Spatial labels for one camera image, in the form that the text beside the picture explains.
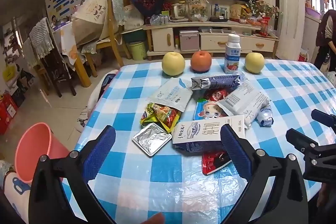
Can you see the white grey snack bag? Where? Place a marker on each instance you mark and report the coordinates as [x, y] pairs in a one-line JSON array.
[[249, 103]]

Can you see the crushed clear plastic bottle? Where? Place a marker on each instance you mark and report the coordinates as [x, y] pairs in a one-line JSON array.
[[265, 116]]

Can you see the red snack bag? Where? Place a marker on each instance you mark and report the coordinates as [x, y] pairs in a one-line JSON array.
[[265, 26]]

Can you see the red apple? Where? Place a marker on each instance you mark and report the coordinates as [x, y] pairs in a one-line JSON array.
[[201, 61]]

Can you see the blue checked tablecloth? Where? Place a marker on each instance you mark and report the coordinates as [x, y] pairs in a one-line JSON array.
[[162, 171]]

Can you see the crushed navy drink carton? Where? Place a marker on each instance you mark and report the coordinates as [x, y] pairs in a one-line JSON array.
[[220, 81]]

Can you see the white appliance carton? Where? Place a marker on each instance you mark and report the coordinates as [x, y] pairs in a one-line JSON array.
[[134, 16]]

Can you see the dark wooden chair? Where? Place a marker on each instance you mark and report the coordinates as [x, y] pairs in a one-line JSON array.
[[56, 69]]

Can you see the dark blue flower bouquet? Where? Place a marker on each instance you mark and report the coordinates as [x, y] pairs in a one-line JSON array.
[[149, 1]]

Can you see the person's left hand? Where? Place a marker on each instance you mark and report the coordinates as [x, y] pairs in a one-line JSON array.
[[155, 219]]

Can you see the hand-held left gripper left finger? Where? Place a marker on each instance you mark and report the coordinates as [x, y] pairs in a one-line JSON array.
[[101, 153]]

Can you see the white electric kettle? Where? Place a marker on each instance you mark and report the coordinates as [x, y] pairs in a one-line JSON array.
[[178, 11]]

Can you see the green yellow snack wrapper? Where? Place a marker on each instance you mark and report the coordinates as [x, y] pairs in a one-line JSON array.
[[160, 115]]

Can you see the cream television cabinet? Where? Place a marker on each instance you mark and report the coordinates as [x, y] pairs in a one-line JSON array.
[[218, 41]]

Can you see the person's printed white clothing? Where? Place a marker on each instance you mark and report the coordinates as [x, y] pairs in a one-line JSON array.
[[15, 195]]

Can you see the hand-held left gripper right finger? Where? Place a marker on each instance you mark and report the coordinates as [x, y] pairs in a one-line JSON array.
[[236, 153]]

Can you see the white pouch blue print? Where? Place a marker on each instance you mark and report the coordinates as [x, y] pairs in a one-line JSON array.
[[170, 95]]

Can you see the clear printed plastic bag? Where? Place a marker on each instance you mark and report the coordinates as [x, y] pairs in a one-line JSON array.
[[197, 7]]

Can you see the large yellow apple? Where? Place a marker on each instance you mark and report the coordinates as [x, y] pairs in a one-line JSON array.
[[173, 64]]

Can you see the green waste bin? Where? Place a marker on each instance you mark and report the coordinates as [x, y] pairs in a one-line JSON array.
[[137, 50]]

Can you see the white milk carton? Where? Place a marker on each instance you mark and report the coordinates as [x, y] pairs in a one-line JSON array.
[[199, 134]]

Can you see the pink metal case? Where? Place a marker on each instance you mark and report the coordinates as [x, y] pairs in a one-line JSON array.
[[189, 41]]

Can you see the small yellow apple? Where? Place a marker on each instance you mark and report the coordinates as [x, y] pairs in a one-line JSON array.
[[254, 62]]

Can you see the silver foil packet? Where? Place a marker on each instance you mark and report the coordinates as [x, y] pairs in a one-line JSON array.
[[151, 138]]

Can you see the red white snack packet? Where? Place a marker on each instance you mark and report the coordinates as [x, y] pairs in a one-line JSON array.
[[212, 162]]

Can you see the beige printed tote bag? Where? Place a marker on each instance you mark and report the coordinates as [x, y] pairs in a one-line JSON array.
[[92, 11]]

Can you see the red cardboard box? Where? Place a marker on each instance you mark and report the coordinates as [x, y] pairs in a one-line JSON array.
[[8, 111]]

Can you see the blue cartoon packet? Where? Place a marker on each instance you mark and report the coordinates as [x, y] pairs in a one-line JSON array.
[[207, 109]]

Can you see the teal plastic tub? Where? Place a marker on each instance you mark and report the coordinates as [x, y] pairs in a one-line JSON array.
[[134, 36]]

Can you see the knit chair back cover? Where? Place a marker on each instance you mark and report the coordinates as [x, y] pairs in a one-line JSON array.
[[116, 8]]

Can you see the white yogurt bottle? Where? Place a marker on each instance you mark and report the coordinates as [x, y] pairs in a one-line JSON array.
[[232, 56]]

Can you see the red wrapper round logo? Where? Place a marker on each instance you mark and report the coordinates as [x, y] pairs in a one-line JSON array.
[[216, 95]]

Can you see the white blue garment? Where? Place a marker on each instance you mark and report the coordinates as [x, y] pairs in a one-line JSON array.
[[95, 98]]

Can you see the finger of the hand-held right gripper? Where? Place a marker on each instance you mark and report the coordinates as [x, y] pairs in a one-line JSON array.
[[315, 153], [324, 119]]

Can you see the dried flower arrangement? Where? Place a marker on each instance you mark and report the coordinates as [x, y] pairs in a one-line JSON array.
[[262, 7]]

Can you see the pack of water bottles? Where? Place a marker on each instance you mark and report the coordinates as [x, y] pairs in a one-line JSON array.
[[158, 19]]

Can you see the light wooden chair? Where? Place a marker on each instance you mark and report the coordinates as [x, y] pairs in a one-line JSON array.
[[112, 24]]

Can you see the purple plastic basin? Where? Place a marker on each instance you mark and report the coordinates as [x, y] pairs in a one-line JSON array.
[[313, 13]]

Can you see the pink plastic bucket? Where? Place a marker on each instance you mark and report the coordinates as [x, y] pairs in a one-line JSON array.
[[34, 150]]

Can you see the white lace curtain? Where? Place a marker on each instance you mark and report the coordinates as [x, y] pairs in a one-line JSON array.
[[288, 3]]

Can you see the wooden dining table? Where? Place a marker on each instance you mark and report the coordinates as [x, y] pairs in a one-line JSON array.
[[82, 74]]

